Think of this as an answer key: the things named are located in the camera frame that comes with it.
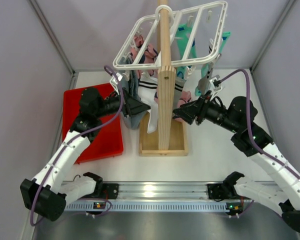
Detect grey sock black stripes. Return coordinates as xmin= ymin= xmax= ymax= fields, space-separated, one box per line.
xmin=194 ymin=57 xmax=218 ymax=97

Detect white sock black stripes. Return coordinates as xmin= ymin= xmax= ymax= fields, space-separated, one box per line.
xmin=138 ymin=74 xmax=159 ymax=134

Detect white clip sock hanger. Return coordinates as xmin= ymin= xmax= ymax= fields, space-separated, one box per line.
xmin=112 ymin=0 xmax=228 ymax=71

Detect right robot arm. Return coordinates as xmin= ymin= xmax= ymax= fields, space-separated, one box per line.
xmin=173 ymin=95 xmax=300 ymax=233

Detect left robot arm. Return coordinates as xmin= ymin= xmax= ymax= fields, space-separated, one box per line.
xmin=20 ymin=87 xmax=151 ymax=222

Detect pink patterned sock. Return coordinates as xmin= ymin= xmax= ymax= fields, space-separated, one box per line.
xmin=130 ymin=35 xmax=158 ymax=64
xmin=177 ymin=91 xmax=192 ymax=107

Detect blue grey sock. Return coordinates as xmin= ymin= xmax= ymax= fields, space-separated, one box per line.
xmin=118 ymin=70 xmax=146 ymax=130

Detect wooden stand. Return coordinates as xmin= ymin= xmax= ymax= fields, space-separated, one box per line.
xmin=139 ymin=0 xmax=189 ymax=157

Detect red plastic tray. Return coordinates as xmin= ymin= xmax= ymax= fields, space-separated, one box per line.
xmin=61 ymin=83 xmax=125 ymax=165

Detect teal patterned sock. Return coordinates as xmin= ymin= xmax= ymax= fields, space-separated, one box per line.
xmin=175 ymin=23 xmax=197 ymax=80

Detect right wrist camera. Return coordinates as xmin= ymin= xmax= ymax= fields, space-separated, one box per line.
xmin=209 ymin=75 xmax=223 ymax=98

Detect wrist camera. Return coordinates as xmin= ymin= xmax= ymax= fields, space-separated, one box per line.
xmin=209 ymin=75 xmax=223 ymax=98
xmin=109 ymin=72 xmax=123 ymax=95

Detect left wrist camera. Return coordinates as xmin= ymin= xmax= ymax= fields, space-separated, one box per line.
xmin=109 ymin=72 xmax=123 ymax=95

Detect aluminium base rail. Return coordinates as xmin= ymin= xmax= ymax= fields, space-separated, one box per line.
xmin=65 ymin=181 xmax=251 ymax=213

